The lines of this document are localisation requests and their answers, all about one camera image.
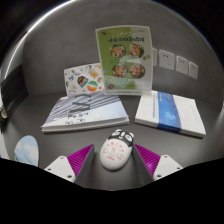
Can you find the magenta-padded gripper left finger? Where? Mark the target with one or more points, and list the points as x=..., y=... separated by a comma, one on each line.
x=80, y=159

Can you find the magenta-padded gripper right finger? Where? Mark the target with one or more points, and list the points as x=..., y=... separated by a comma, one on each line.
x=148, y=159

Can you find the white panda-face computer mouse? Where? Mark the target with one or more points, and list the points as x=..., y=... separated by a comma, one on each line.
x=116, y=153

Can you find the round sky-print mouse pad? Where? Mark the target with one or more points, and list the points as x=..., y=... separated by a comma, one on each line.
x=27, y=150

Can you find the grey striped-cover book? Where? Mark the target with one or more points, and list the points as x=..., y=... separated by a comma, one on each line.
x=85, y=111

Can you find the white book with blue band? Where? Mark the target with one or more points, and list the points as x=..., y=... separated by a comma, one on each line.
x=170, y=112

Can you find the white cartoon sticker sheet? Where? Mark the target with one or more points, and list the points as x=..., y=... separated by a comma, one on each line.
x=81, y=80

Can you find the black device with round part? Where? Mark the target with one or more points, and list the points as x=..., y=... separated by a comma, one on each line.
x=3, y=116

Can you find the dark flat panel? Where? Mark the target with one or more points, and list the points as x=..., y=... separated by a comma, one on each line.
x=13, y=90

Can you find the green menu in acrylic stand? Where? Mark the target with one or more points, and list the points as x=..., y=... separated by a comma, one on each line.
x=126, y=58

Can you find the white wall socket row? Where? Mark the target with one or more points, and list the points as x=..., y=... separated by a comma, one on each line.
x=166, y=60

